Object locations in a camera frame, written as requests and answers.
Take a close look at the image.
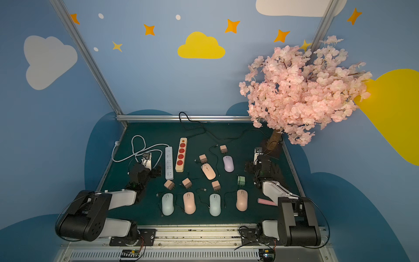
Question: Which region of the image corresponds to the white power strip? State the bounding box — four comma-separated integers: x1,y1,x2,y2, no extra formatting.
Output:
165,146,174,180

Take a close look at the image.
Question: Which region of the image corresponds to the green USB charger plug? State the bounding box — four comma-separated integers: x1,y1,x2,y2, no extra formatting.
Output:
237,176,246,187

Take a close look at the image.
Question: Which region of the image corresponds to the pink USB charger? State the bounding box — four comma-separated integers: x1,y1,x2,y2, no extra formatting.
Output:
164,180,175,191
182,178,192,189

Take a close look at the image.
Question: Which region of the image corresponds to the purple wireless mouse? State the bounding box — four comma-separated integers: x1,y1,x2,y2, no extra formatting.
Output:
223,156,235,173

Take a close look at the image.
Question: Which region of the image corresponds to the beige wooden power strip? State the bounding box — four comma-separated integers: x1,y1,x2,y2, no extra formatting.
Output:
175,138,188,173

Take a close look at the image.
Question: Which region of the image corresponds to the pink wireless mouse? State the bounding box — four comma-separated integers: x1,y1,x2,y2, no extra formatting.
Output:
183,192,196,215
236,190,248,212

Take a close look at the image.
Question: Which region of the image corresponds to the light green wireless mouse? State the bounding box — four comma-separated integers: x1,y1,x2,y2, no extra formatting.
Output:
161,193,174,216

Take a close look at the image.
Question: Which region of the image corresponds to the pink USB charger plug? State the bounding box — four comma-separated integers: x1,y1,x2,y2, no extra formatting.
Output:
212,181,221,191

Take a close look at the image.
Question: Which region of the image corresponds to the peach wireless mouse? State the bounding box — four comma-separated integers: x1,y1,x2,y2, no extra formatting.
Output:
201,163,216,180

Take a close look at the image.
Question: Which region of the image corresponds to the light blue wireless mouse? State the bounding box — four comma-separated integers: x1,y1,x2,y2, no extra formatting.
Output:
209,193,222,217

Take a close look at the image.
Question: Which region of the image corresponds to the pink wireless mouse front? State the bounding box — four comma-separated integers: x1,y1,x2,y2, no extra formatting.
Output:
183,192,196,215

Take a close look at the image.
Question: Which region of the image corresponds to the black USB charging cable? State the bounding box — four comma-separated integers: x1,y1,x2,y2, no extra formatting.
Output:
195,187,210,207

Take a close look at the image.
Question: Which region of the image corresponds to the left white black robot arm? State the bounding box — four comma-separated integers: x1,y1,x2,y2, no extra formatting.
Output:
55,163,161,246

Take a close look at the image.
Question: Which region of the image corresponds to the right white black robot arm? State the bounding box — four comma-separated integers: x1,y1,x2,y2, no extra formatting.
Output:
244,159,321,248

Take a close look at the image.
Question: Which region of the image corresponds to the pink purple garden rake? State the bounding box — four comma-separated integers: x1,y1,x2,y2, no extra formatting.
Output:
258,198,277,206

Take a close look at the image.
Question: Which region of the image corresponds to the green circuit board left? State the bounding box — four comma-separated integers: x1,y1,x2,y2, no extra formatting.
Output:
119,250,140,262

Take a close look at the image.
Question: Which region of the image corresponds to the green circuit board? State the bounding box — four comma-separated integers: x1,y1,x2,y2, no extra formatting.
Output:
119,250,140,262
259,249,276,262

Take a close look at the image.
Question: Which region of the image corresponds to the pink cherry blossom tree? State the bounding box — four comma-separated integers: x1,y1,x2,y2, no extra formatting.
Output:
239,36,372,146

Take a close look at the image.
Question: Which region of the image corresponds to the green circuit board right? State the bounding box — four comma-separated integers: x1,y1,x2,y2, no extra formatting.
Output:
259,249,276,262

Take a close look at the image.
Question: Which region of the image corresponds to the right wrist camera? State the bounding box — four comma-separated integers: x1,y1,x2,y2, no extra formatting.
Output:
253,147,263,165

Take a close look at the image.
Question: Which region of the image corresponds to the black cable to purple mouse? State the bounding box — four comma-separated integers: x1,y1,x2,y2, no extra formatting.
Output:
208,143,222,179

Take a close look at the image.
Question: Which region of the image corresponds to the white power cable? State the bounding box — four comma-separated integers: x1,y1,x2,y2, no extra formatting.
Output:
111,135,170,163

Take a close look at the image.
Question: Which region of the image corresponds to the aluminium back frame bar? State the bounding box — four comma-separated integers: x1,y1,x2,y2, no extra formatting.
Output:
116,114,252,123

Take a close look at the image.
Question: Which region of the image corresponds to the black power cable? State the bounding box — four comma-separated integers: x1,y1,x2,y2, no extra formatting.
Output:
178,111,272,144

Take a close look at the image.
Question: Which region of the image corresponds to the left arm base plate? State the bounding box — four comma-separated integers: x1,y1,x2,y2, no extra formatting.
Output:
109,229,157,247

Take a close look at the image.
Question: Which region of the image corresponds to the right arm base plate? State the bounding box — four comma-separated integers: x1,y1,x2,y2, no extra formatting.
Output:
238,226,280,246

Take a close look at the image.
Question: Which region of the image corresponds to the aluminium front rail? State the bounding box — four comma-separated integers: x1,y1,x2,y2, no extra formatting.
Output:
55,224,338,262

